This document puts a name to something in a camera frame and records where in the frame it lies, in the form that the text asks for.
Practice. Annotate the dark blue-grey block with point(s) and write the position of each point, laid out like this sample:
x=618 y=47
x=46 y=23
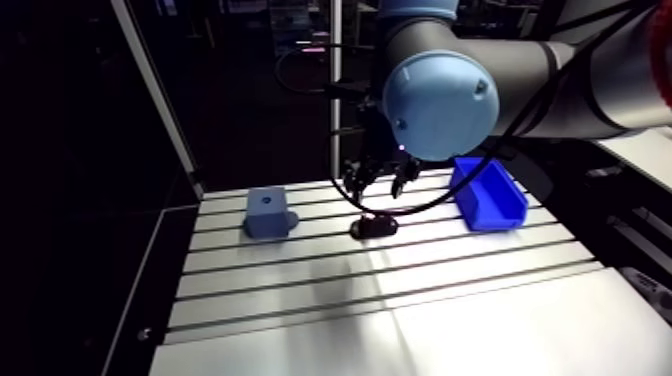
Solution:
x=266 y=212

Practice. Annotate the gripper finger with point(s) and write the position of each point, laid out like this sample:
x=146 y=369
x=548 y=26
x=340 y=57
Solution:
x=359 y=181
x=403 y=176

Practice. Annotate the white upright post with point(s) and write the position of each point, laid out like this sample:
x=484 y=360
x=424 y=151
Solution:
x=336 y=78

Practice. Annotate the black oval holder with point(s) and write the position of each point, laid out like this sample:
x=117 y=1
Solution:
x=375 y=227

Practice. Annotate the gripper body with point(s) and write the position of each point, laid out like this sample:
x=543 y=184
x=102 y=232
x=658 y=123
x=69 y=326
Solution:
x=377 y=134

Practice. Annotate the slanted pale frame bar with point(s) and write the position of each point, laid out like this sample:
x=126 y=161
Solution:
x=157 y=94

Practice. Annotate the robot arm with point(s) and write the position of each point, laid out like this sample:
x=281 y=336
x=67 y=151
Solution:
x=504 y=63

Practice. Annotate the blue bin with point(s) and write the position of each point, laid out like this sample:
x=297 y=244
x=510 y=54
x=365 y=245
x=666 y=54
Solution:
x=491 y=202

